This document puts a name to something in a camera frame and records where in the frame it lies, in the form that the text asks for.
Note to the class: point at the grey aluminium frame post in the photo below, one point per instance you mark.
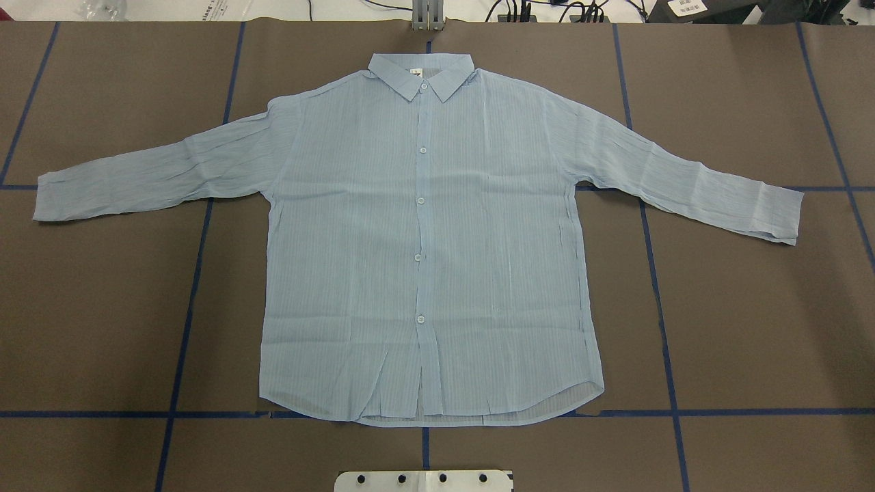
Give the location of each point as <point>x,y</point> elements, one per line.
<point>428,15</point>

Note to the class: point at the light blue button shirt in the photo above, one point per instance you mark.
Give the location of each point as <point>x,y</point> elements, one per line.
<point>425,260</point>

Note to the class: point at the black box with label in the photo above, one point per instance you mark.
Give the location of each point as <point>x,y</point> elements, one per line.
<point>701,12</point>

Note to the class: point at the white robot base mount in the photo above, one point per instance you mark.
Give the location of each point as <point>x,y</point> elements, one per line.
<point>426,480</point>

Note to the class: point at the clear plastic bag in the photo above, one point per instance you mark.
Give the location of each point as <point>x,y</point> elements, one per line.
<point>103,10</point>

